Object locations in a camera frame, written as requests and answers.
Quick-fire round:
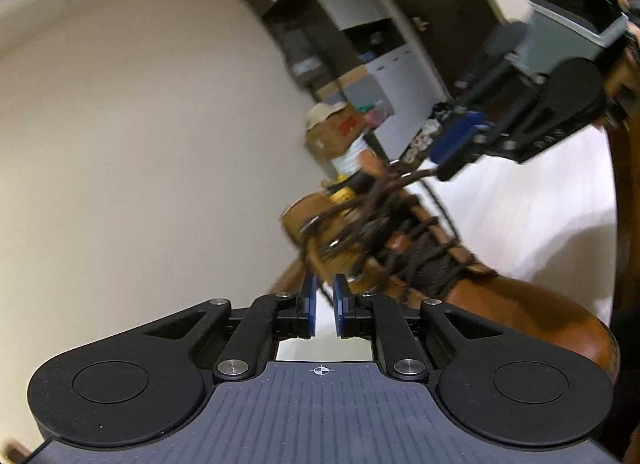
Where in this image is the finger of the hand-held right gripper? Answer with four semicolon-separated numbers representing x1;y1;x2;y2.
451;51;527;111
428;89;577;183

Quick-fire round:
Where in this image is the dark brown door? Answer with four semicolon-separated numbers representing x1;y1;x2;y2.
365;0;512;101

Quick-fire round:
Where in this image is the row of light shoes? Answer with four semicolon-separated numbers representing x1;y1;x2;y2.
405;119;447;166

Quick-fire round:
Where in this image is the white plastic bucket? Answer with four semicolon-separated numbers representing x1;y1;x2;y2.
332;137;374;181

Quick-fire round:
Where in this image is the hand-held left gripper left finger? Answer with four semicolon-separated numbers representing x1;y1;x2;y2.
142;271;318;382

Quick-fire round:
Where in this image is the straw hat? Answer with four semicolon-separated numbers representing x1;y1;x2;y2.
306;102;349;128

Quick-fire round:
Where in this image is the white and grey tall cabinet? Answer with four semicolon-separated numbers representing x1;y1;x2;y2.
245;0;451;160

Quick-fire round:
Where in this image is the tan leather boot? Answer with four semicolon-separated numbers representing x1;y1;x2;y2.
277;149;621;385

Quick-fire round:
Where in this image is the cardboard box with red print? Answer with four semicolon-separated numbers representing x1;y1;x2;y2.
305;104;367;173

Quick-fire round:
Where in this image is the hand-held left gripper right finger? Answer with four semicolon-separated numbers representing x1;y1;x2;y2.
332;273;506;382

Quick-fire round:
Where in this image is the person's right hand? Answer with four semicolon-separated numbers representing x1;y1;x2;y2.
601;19;640;131

